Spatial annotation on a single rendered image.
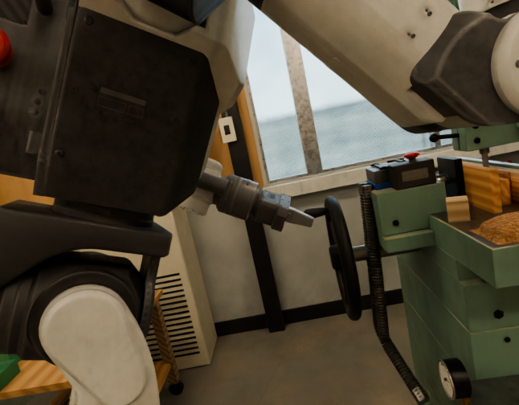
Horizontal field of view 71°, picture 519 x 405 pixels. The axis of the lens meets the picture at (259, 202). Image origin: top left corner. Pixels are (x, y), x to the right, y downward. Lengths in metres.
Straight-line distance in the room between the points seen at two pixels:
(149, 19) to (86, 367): 0.35
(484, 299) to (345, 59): 0.55
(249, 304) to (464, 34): 2.11
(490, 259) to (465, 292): 0.14
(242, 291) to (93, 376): 1.86
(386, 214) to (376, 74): 0.51
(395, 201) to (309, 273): 1.51
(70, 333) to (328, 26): 0.37
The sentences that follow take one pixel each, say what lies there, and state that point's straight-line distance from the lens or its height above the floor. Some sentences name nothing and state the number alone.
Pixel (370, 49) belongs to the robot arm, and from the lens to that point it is 0.30.
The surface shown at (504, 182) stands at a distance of 0.81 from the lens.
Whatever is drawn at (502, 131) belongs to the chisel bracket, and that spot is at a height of 1.03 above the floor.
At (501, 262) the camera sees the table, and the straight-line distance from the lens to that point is 0.61.
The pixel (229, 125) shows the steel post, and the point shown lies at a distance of 1.98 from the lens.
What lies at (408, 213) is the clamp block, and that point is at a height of 0.91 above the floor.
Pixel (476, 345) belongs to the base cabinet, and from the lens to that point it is 0.79.
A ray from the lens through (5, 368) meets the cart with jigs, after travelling 1.52.
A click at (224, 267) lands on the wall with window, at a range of 2.23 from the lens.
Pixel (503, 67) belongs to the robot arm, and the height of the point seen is 1.12.
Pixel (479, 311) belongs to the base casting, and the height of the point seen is 0.75.
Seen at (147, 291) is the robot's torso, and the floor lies 0.96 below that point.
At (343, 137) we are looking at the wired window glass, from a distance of 2.20.
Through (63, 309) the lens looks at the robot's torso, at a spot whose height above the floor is 0.99.
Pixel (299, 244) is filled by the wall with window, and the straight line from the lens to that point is 2.18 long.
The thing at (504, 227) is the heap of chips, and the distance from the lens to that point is 0.64.
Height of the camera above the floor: 1.11
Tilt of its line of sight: 9 degrees down
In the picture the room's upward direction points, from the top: 12 degrees counter-clockwise
